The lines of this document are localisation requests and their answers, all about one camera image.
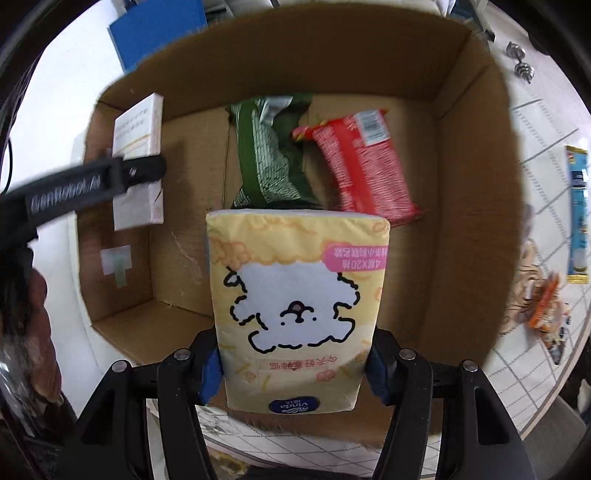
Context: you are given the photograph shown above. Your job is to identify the white tissue box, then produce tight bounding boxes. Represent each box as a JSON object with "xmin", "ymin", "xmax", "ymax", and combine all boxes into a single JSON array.
[{"xmin": 112, "ymin": 93, "xmax": 165, "ymax": 231}]

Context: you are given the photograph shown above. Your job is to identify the red snack packet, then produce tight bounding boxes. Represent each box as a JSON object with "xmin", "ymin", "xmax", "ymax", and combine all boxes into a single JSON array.
[{"xmin": 291, "ymin": 109, "xmax": 422, "ymax": 226}]

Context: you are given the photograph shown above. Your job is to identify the cardboard box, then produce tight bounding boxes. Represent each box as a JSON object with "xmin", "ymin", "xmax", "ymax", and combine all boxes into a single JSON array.
[{"xmin": 75, "ymin": 2, "xmax": 525, "ymax": 448}]

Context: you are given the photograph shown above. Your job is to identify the orange panda snack packet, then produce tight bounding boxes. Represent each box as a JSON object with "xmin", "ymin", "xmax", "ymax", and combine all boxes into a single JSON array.
[{"xmin": 528, "ymin": 272, "xmax": 570, "ymax": 366}]

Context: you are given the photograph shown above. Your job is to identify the yellow tissue pack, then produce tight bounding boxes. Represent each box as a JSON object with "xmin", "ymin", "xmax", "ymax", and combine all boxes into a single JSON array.
[{"xmin": 206, "ymin": 209, "xmax": 391, "ymax": 415}]

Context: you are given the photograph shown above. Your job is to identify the green snack packet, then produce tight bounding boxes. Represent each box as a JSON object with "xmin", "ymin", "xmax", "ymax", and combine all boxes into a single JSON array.
[{"xmin": 228, "ymin": 94, "xmax": 320, "ymax": 209}]

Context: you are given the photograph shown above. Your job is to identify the blue long snack tube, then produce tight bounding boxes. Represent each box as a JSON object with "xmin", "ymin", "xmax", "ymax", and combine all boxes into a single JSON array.
[{"xmin": 565, "ymin": 145, "xmax": 590, "ymax": 284}]

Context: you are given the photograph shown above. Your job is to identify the patterned tablecloth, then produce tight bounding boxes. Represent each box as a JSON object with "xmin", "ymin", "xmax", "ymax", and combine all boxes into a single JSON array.
[{"xmin": 197, "ymin": 38, "xmax": 590, "ymax": 479}]

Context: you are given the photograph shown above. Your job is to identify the chrome dumbbell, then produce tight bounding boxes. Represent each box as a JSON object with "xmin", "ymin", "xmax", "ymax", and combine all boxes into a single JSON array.
[{"xmin": 505, "ymin": 41, "xmax": 535, "ymax": 84}]

